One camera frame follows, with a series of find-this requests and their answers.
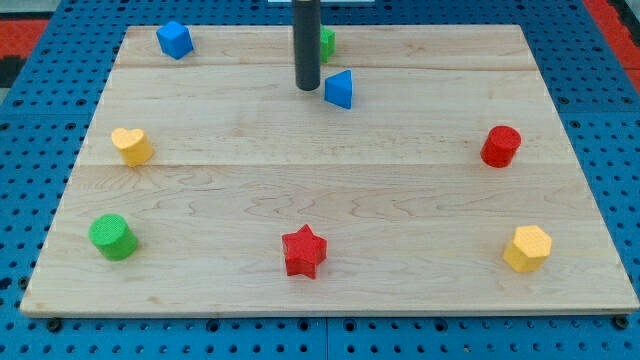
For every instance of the green cylinder block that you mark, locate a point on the green cylinder block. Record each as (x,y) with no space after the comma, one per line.
(112,236)

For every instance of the light wooden board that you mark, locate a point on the light wooden board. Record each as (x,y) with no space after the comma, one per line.
(415,222)

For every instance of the blue triangle block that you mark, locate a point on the blue triangle block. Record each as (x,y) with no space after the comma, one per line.
(338,89)

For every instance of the red star block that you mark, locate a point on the red star block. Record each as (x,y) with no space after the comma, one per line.
(303,251)

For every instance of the yellow heart block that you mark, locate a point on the yellow heart block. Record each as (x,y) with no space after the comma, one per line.
(133,146)

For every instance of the blue cube block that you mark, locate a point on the blue cube block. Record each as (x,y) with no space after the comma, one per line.
(175,40)

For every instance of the yellow hexagon block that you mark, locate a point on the yellow hexagon block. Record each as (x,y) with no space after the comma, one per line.
(528,249)

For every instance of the black cylindrical pointer rod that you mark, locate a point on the black cylindrical pointer rod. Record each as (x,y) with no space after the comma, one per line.
(306,37)

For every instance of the red cylinder block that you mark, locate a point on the red cylinder block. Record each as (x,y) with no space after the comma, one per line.
(500,146)

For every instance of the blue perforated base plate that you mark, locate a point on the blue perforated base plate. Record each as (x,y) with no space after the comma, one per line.
(56,56)

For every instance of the green block behind rod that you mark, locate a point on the green block behind rod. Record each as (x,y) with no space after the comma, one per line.
(327,43)

